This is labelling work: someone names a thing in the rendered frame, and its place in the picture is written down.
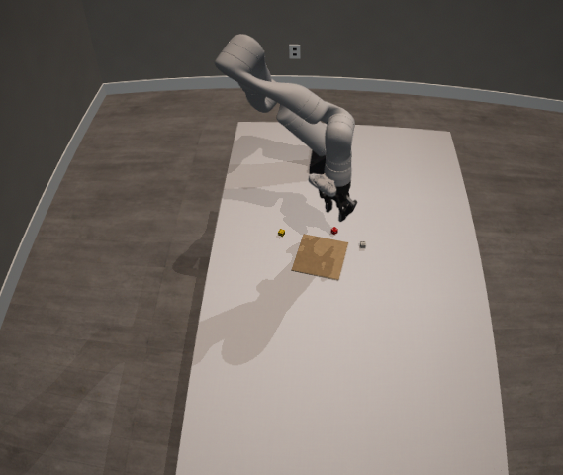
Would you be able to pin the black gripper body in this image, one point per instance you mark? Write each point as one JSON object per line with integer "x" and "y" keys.
{"x": 343, "y": 190}

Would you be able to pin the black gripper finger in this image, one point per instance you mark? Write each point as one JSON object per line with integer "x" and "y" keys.
{"x": 328, "y": 201}
{"x": 343, "y": 213}

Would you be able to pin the brown square mat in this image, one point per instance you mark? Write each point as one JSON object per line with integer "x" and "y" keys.
{"x": 320, "y": 256}

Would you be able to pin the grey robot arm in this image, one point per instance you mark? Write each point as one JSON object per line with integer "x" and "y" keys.
{"x": 237, "y": 60}

